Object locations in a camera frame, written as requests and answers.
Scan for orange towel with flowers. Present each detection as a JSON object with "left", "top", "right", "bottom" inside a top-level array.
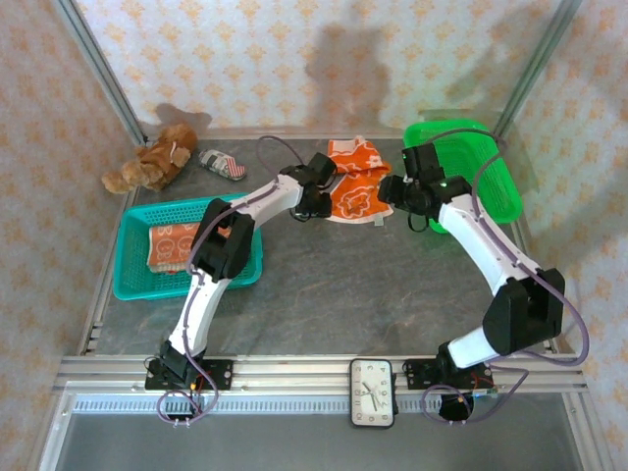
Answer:
[{"left": 326, "top": 138, "right": 395, "bottom": 226}]

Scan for green plastic basket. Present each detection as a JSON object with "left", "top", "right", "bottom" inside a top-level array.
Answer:
[{"left": 402, "top": 119, "right": 524, "bottom": 236}]

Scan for towel with bunny faces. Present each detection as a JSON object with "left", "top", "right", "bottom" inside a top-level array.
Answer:
[{"left": 146, "top": 221, "right": 232, "bottom": 275}]

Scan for brown teddy bear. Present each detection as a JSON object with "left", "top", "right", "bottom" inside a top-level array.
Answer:
[{"left": 101, "top": 123, "right": 199, "bottom": 195}]

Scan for teal plastic basket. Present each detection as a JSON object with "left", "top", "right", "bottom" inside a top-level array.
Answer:
[{"left": 112, "top": 193, "right": 265, "bottom": 301}]

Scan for white black alarm clock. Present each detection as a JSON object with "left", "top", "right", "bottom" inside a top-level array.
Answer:
[{"left": 348, "top": 358, "right": 397, "bottom": 431}]

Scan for aluminium frame post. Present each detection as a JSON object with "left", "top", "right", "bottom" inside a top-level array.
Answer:
[
  {"left": 490, "top": 0, "right": 585, "bottom": 146},
  {"left": 51, "top": 0, "right": 149, "bottom": 147}
]

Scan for wide aluminium mounting rail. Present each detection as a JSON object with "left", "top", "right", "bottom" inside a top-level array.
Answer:
[{"left": 53, "top": 353, "right": 589, "bottom": 393}]

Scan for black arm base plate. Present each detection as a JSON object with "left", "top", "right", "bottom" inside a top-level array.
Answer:
[
  {"left": 402, "top": 358, "right": 494, "bottom": 393},
  {"left": 144, "top": 359, "right": 235, "bottom": 393}
]

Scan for slotted grey cable duct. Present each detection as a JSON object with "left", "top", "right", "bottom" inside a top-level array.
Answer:
[{"left": 73, "top": 397, "right": 565, "bottom": 414}]

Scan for right arm's purple cable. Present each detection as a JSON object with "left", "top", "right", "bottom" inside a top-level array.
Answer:
[{"left": 421, "top": 128, "right": 590, "bottom": 427}]

